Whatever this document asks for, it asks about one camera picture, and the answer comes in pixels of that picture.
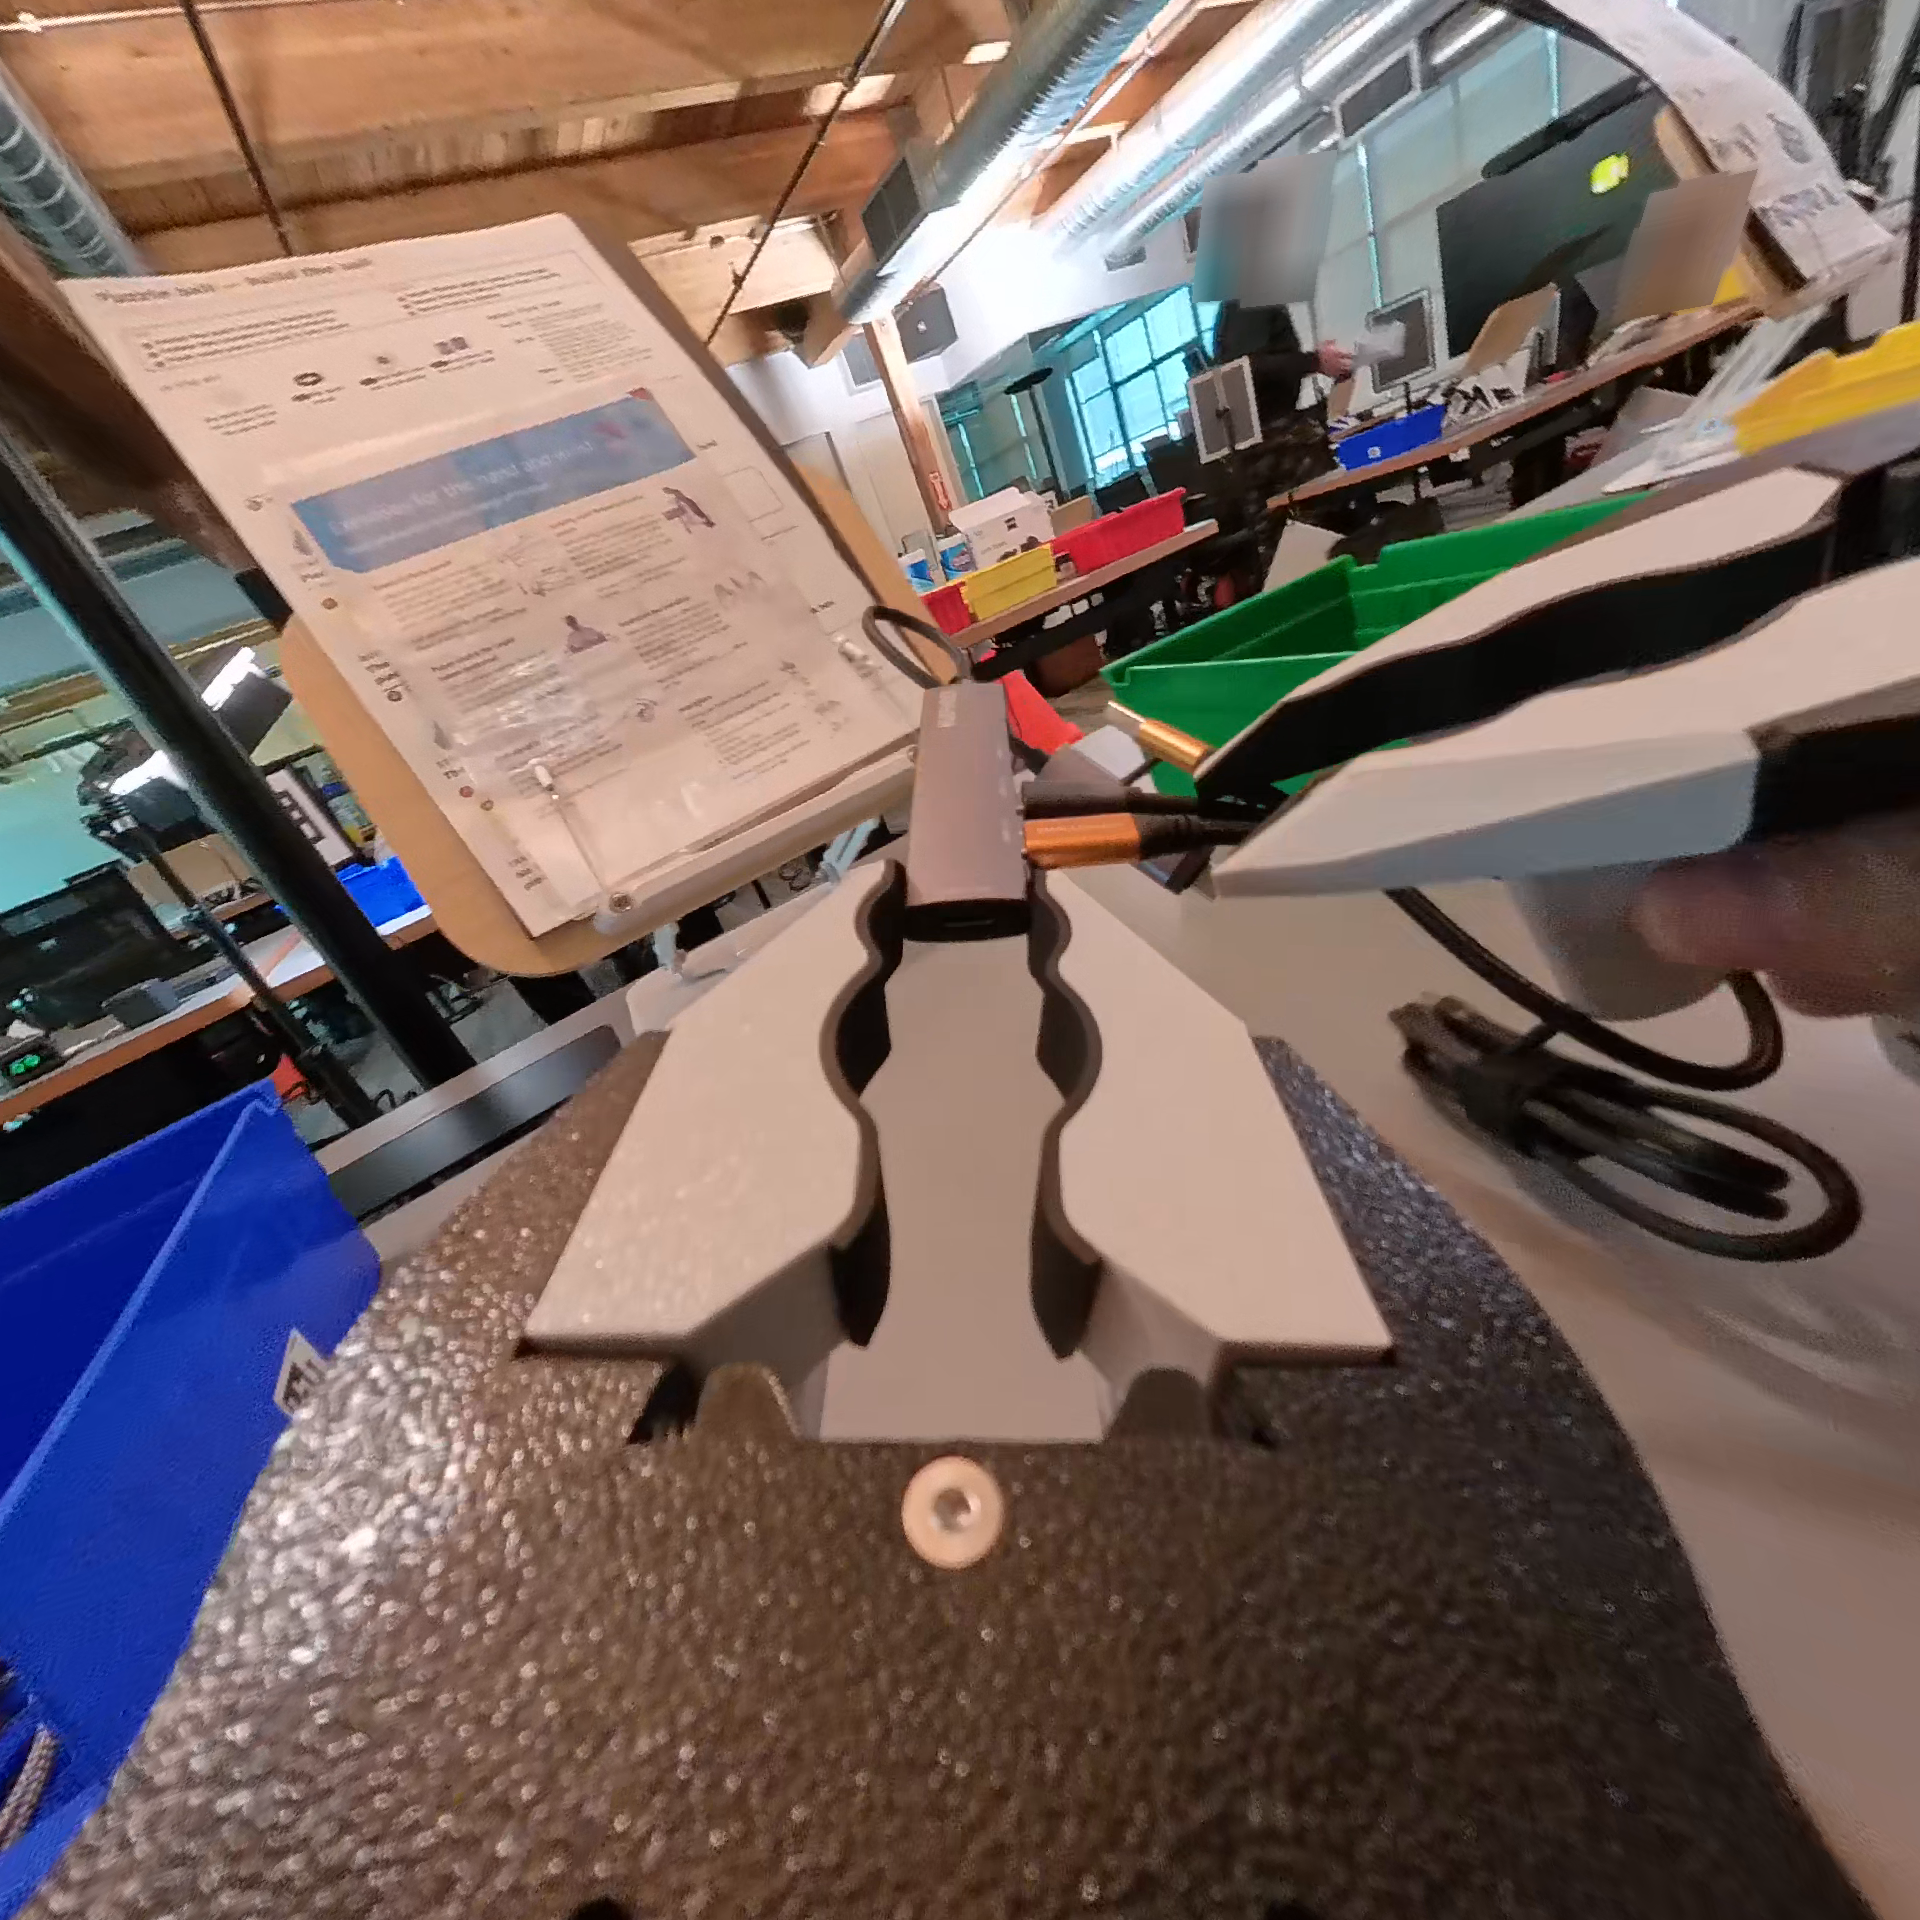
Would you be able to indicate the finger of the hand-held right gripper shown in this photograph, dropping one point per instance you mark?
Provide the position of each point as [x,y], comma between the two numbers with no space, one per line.
[1575,780]
[1621,584]

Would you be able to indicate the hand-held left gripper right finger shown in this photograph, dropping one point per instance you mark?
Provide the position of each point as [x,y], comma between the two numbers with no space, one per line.
[1215,1185]

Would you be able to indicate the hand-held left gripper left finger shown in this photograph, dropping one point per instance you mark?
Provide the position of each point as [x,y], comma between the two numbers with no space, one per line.
[704,1185]

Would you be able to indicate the green plastic bin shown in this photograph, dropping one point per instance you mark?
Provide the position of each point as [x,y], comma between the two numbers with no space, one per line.
[1275,674]

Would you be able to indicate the grey USB hub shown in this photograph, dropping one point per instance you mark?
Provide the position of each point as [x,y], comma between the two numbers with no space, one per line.
[960,810]

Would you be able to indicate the blue plastic bin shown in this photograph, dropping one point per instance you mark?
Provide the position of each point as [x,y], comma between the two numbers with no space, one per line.
[151,1351]

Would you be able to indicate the grey desk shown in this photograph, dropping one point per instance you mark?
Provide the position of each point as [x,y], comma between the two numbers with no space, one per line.
[1800,1501]

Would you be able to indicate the person's right hand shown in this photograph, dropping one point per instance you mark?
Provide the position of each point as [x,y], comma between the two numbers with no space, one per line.
[1800,931]

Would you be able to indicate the white stand base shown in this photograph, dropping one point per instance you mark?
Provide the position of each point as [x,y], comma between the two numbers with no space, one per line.
[674,999]

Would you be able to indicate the small blue bin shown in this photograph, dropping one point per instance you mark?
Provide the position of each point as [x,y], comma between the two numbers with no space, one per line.
[1393,446]

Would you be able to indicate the yellow plastic bin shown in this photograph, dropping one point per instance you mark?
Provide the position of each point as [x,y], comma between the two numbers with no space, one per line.
[1012,584]
[1844,399]

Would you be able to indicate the large black monitor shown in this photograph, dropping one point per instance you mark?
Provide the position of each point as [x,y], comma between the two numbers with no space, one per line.
[1530,254]

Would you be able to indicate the white printed paper strip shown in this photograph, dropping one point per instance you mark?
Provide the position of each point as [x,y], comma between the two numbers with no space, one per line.
[1724,104]

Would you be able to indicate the orange floor marker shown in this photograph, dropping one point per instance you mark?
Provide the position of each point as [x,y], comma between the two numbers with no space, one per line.
[1042,721]

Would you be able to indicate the red plastic bin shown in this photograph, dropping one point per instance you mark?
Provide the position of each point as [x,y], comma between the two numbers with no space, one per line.
[1118,533]
[949,608]

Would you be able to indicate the white cardboard box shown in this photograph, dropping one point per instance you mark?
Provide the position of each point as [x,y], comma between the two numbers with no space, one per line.
[998,519]

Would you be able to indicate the black metal pole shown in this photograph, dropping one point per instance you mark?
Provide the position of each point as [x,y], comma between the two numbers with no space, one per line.
[225,761]

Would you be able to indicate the white wipes canister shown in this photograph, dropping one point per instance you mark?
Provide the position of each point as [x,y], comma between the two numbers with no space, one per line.
[931,566]

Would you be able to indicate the printed instruction sheet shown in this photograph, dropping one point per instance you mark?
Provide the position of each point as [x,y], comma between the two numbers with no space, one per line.
[525,525]

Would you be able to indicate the dark mounted box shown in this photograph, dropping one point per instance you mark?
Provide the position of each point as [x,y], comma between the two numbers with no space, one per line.
[926,323]

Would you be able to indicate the silver ventilation duct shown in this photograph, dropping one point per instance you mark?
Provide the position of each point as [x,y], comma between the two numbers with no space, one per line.
[1021,135]

